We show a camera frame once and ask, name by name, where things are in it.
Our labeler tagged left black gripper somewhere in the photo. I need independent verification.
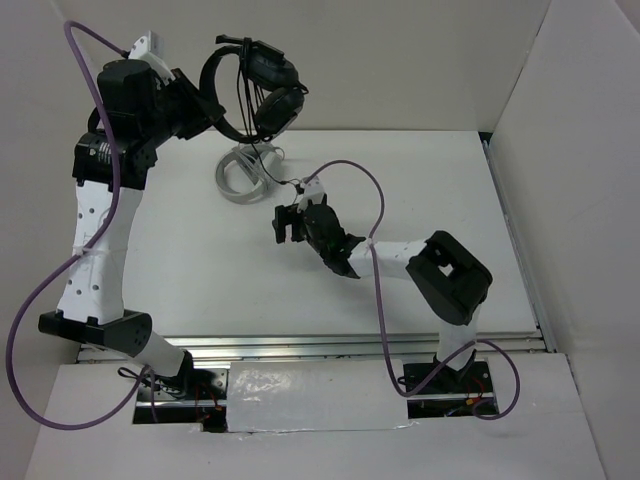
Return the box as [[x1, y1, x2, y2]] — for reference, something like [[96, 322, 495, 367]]
[[139, 67, 226, 147]]

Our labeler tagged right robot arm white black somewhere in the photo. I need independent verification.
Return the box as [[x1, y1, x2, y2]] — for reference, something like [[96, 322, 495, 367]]
[[272, 204, 493, 398]]

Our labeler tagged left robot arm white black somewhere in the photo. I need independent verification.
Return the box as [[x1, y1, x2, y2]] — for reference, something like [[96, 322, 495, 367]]
[[38, 54, 220, 399]]

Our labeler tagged grey white headphone stand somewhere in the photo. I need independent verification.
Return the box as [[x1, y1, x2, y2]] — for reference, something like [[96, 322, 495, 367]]
[[215, 143, 285, 205]]

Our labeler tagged white taped cover plate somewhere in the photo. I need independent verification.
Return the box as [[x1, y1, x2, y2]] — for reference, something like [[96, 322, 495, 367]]
[[226, 360, 409, 433]]

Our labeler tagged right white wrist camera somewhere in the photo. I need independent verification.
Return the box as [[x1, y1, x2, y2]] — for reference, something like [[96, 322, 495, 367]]
[[297, 176, 327, 212]]

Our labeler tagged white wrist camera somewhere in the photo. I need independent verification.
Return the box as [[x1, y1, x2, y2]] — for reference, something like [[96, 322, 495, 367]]
[[297, 176, 327, 212], [128, 30, 174, 84]]

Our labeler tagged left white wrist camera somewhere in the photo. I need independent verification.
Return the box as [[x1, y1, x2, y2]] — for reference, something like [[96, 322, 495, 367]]
[[128, 30, 174, 84]]

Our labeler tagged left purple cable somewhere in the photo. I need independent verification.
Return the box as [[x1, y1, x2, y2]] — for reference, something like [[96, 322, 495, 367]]
[[6, 20, 157, 431]]

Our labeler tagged purple cable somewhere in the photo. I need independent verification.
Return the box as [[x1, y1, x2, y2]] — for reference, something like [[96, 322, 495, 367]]
[[6, 20, 157, 431], [299, 159, 522, 421]]

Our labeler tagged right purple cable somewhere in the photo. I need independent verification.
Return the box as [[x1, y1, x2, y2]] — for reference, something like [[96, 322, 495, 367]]
[[299, 159, 522, 421]]

